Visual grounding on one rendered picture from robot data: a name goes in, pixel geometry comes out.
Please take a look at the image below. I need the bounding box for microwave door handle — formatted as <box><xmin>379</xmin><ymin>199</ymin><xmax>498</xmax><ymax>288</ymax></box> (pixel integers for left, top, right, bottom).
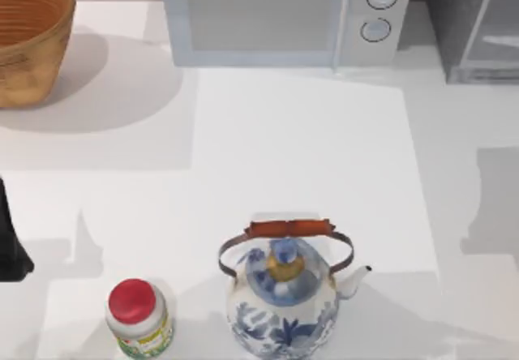
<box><xmin>332</xmin><ymin>0</ymin><xmax>351</xmax><ymax>75</ymax></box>

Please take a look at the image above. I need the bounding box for white bottle with red cap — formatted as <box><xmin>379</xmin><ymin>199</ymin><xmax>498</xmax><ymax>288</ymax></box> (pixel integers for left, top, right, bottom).
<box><xmin>105</xmin><ymin>277</ymin><xmax>175</xmax><ymax>360</ymax></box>

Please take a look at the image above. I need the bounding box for pale microwave oven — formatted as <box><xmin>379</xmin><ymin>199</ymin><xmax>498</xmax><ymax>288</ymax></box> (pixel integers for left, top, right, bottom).
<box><xmin>160</xmin><ymin>0</ymin><xmax>416</xmax><ymax>75</ymax></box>

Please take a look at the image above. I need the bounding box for grey cabinet with dark inside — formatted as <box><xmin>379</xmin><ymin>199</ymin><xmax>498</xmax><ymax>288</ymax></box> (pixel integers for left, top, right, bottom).
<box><xmin>419</xmin><ymin>0</ymin><xmax>519</xmax><ymax>85</ymax></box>

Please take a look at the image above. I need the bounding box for woven wooden basket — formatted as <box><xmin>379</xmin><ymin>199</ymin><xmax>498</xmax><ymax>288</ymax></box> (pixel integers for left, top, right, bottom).
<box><xmin>0</xmin><ymin>0</ymin><xmax>77</xmax><ymax>109</ymax></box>

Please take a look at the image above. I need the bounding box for microwave oven door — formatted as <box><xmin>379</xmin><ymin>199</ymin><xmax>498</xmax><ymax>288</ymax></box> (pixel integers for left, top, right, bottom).
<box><xmin>161</xmin><ymin>0</ymin><xmax>352</xmax><ymax>75</ymax></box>

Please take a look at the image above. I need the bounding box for blue and white teapot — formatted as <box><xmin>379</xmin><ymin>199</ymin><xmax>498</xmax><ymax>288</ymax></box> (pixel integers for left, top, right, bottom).
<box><xmin>217</xmin><ymin>218</ymin><xmax>373</xmax><ymax>360</ymax></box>

